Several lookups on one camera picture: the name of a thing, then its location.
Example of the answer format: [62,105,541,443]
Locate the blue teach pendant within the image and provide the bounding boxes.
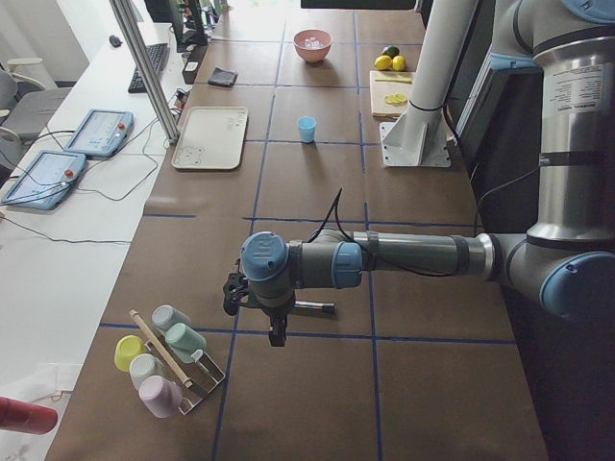
[1,151,86,210]
[64,109,134,158]

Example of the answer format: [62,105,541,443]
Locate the mint green cup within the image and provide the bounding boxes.
[164,323,207,363]

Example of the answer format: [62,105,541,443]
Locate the yellow cup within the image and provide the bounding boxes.
[113,335,145,373]

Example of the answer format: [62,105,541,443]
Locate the light blue plastic cup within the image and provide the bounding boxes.
[297,116,317,144]

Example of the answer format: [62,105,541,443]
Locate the grey folded cloth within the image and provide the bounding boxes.
[208,67,238,87]

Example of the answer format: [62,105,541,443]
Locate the grey-green cup on rack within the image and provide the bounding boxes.
[151,304,192,334]

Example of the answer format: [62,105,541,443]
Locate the aluminium frame post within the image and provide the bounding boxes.
[110,0,180,145]

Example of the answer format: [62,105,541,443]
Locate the white wire cup rack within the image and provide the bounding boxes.
[163,350,227,416]

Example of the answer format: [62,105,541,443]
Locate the lemon slices stack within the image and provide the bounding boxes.
[383,93,407,106]

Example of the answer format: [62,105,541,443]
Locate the pink cup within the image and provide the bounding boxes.
[138,376,183,418]

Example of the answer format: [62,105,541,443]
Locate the pink bowl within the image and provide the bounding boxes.
[293,29,332,62]

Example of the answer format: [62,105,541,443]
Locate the blue teach pendant far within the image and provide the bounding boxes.
[64,109,134,158]

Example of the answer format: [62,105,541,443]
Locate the black keyboard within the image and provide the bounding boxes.
[127,42,171,94]

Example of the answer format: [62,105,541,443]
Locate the green avocado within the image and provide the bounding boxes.
[381,45,400,59]

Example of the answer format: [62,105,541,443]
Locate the black monitor stand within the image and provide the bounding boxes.
[167,0,209,53]

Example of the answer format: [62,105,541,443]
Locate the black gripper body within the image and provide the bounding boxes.
[223,272,294,328]

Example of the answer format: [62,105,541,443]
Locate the steel muddler black tip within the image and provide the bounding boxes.
[294,301,335,314]

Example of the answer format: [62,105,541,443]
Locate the yellow lemon far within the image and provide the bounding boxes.
[374,55,392,71]

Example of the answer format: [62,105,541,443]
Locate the white cup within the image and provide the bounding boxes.
[129,353,166,391]

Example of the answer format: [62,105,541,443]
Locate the blue teach pendant near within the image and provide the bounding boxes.
[1,151,86,210]

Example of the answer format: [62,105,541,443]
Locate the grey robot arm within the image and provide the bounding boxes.
[223,1,614,347]

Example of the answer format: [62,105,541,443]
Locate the wooden rack handle rod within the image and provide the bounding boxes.
[129,309,193,389]

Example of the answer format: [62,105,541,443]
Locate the red cylinder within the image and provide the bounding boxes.
[1,397,58,435]

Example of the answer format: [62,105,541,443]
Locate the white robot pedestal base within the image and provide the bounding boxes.
[380,0,479,168]

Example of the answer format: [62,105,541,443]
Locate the cream bear tray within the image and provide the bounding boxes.
[171,107,249,170]

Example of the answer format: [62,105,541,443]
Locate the wooden cutting board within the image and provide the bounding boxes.
[369,70,414,117]

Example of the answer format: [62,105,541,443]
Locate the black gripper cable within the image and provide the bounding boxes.
[307,187,462,278]

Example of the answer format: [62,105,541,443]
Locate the yellow lemon near board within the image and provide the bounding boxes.
[391,55,406,72]

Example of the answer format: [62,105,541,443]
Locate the ice cubes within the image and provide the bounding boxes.
[303,36,323,49]

